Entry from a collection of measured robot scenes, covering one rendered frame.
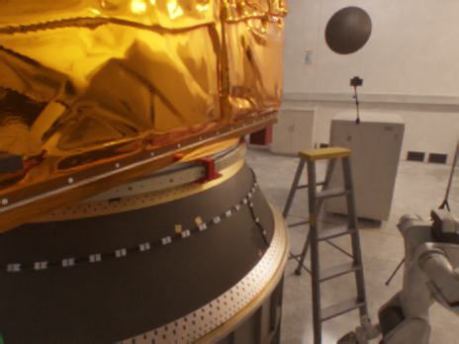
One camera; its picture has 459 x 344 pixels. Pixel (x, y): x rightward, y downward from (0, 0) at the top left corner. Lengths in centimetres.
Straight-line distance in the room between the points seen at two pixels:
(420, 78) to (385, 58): 92
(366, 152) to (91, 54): 410
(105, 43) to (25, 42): 20
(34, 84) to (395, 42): 815
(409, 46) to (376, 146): 433
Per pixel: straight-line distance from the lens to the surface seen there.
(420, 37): 854
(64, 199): 86
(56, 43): 78
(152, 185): 111
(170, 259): 117
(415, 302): 154
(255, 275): 141
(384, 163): 460
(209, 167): 121
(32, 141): 75
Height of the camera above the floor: 205
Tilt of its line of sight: 17 degrees down
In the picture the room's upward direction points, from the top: straight up
